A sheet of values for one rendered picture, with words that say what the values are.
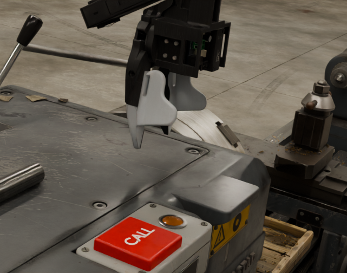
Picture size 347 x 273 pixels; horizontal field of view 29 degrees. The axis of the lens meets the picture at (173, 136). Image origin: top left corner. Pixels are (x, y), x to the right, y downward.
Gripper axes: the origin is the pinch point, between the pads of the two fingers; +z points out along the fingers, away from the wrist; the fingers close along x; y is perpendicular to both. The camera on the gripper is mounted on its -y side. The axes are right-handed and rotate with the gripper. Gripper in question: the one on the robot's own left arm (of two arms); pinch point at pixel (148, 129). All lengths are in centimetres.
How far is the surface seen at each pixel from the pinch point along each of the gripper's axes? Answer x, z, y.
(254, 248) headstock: 11.6, 16.9, 11.6
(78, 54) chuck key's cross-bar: 14.4, -2.4, -21.2
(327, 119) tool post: 86, 20, -1
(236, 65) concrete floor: 534, 129, -211
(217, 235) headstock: -1.9, 9.1, 11.5
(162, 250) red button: -18.7, 2.9, 13.3
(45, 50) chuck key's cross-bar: 9.7, -3.2, -23.6
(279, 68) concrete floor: 562, 129, -177
